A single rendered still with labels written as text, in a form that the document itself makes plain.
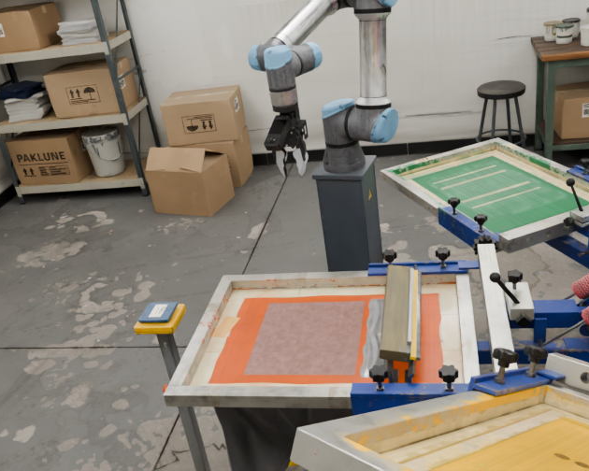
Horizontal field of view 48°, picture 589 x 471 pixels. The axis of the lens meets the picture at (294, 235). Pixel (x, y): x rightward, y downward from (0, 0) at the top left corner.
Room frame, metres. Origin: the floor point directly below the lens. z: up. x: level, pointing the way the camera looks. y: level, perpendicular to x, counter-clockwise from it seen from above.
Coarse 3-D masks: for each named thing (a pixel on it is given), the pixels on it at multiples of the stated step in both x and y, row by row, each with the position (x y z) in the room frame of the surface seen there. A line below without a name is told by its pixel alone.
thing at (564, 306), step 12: (540, 300) 1.42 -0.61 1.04; (552, 300) 1.41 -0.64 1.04; (564, 300) 1.40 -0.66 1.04; (540, 312) 1.37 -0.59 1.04; (552, 312) 1.36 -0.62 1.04; (564, 312) 1.35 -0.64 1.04; (576, 312) 1.34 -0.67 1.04; (516, 324) 1.38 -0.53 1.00; (552, 324) 1.36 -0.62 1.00; (564, 324) 1.35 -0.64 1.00
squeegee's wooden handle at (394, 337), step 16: (400, 272) 1.64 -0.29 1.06; (400, 288) 1.56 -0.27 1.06; (384, 304) 1.49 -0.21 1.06; (400, 304) 1.48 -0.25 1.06; (384, 320) 1.41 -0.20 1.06; (400, 320) 1.41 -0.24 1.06; (384, 336) 1.34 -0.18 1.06; (400, 336) 1.34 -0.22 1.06; (384, 352) 1.29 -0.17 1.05; (400, 352) 1.28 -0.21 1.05
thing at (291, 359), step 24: (240, 336) 1.59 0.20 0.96; (264, 336) 1.57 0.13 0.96; (288, 336) 1.55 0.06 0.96; (312, 336) 1.54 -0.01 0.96; (336, 336) 1.52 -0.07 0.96; (360, 336) 1.50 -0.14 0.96; (432, 336) 1.45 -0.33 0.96; (240, 360) 1.48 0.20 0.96; (264, 360) 1.46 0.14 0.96; (288, 360) 1.45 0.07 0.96; (312, 360) 1.43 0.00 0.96; (336, 360) 1.42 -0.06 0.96; (360, 360) 1.40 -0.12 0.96; (432, 360) 1.35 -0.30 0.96
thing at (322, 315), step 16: (256, 304) 1.75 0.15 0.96; (272, 304) 1.74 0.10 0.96; (288, 304) 1.72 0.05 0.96; (304, 304) 1.71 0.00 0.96; (320, 304) 1.70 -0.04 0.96; (336, 304) 1.68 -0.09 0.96; (352, 304) 1.67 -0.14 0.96; (432, 304) 1.60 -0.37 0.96; (240, 320) 1.68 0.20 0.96; (256, 320) 1.67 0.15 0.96; (272, 320) 1.65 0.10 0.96; (288, 320) 1.64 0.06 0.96; (304, 320) 1.62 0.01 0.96; (320, 320) 1.61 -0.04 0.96; (336, 320) 1.60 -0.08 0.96; (352, 320) 1.59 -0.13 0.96; (432, 320) 1.53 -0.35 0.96
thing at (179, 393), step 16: (320, 272) 1.83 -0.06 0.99; (336, 272) 1.81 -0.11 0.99; (352, 272) 1.79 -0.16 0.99; (224, 288) 1.82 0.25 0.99; (240, 288) 1.86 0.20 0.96; (256, 288) 1.84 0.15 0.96; (272, 288) 1.83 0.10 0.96; (288, 288) 1.82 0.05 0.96; (464, 288) 1.61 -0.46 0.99; (208, 304) 1.74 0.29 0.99; (224, 304) 1.77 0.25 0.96; (464, 304) 1.53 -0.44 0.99; (208, 320) 1.65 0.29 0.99; (464, 320) 1.45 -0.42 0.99; (208, 336) 1.60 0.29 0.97; (464, 336) 1.38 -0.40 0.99; (192, 352) 1.50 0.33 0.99; (464, 352) 1.32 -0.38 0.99; (192, 368) 1.45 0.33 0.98; (464, 368) 1.26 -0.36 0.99; (176, 384) 1.38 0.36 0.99; (176, 400) 1.33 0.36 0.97; (192, 400) 1.32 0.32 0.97; (208, 400) 1.31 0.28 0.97; (224, 400) 1.30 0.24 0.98; (240, 400) 1.29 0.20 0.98; (256, 400) 1.28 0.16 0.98; (272, 400) 1.27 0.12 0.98; (288, 400) 1.26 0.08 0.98; (304, 400) 1.25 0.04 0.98; (320, 400) 1.24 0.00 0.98; (336, 400) 1.23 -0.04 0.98
